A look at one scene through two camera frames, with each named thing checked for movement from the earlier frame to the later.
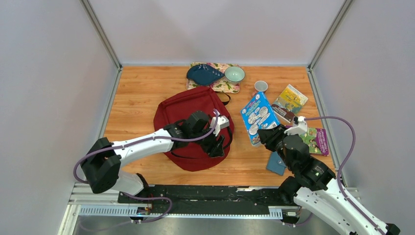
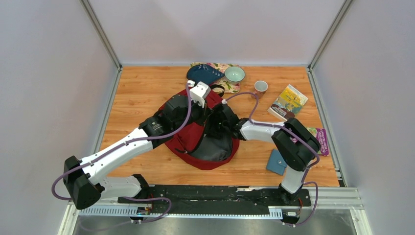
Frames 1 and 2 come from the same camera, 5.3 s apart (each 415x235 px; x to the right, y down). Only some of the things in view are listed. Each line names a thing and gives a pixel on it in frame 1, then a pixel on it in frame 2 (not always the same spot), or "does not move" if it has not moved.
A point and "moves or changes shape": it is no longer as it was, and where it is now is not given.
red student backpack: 179,108 moves or changes shape
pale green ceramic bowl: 234,74 does not move
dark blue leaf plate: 202,74 does not move
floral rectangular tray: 222,85 does not move
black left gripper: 215,149 -> 203,112
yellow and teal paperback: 289,103 does not move
